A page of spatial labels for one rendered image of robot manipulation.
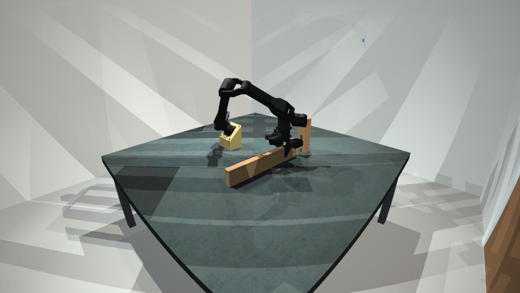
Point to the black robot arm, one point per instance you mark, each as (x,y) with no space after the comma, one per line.
(278,107)

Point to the wooden post with slot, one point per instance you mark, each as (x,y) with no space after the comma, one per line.
(304,133)

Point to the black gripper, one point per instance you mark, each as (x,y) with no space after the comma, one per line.
(290,143)

